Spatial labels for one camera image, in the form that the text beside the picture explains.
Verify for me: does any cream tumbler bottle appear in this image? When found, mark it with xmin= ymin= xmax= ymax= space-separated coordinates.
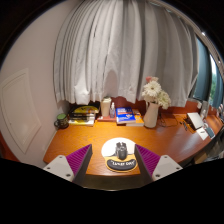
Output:
xmin=100 ymin=96 xmax=112 ymax=118

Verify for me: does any yellow and black book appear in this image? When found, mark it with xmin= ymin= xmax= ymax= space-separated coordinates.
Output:
xmin=70 ymin=105 xmax=100 ymax=115

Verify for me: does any blue book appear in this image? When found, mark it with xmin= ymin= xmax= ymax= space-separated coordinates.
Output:
xmin=116 ymin=106 xmax=137 ymax=125

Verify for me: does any dark teal curtain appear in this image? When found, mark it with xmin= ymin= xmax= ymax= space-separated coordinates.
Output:
xmin=191 ymin=36 xmax=215 ymax=103

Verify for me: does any thin black book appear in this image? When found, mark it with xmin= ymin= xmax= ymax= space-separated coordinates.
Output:
xmin=68 ymin=112 xmax=98 ymax=119

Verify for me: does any white pleated curtain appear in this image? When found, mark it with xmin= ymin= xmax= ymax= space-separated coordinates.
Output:
xmin=53 ymin=0 xmax=201 ymax=108

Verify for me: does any orange book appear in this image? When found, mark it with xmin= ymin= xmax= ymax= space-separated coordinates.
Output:
xmin=126 ymin=109 xmax=145 ymax=128

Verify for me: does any white wall panel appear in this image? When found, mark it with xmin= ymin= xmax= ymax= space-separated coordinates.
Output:
xmin=0 ymin=68 xmax=43 ymax=155

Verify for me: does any grey computer mouse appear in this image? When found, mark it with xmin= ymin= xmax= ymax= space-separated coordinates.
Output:
xmin=114 ymin=141 xmax=129 ymax=161

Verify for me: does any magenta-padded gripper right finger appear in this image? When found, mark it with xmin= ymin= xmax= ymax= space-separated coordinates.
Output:
xmin=134 ymin=143 xmax=184 ymax=184

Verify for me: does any small white box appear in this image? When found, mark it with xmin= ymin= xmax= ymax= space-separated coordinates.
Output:
xmin=195 ymin=127 xmax=211 ymax=141

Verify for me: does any clear spray bottle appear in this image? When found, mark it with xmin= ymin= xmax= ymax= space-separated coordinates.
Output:
xmin=109 ymin=101 xmax=116 ymax=119

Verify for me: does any red book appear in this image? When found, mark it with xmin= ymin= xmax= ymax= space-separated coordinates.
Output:
xmin=97 ymin=114 xmax=118 ymax=122

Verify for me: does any black book with white pages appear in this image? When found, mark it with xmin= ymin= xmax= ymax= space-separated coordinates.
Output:
xmin=68 ymin=116 xmax=97 ymax=123

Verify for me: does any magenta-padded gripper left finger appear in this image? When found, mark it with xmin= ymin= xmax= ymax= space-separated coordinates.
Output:
xmin=43 ymin=143 xmax=93 ymax=184

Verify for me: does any white flower bouquet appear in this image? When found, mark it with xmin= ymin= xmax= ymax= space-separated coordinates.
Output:
xmin=141 ymin=75 xmax=172 ymax=110

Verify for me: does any black cable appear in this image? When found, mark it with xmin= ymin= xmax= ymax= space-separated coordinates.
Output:
xmin=158 ymin=113 xmax=188 ymax=130

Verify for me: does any white pitcher vase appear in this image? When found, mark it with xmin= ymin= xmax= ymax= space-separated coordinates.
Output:
xmin=143 ymin=101 xmax=160 ymax=129

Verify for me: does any yellow and white book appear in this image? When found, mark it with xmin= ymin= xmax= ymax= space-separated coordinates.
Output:
xmin=68 ymin=119 xmax=96 ymax=127

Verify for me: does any white angled device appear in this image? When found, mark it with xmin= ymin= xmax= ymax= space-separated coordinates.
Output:
xmin=185 ymin=112 xmax=204 ymax=131

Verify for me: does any dark mug with green rim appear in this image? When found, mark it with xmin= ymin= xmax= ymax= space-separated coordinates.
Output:
xmin=53 ymin=113 xmax=70 ymax=130

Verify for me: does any round white cartoon mouse pad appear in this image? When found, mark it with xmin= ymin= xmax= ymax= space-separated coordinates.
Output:
xmin=100 ymin=136 xmax=138 ymax=174

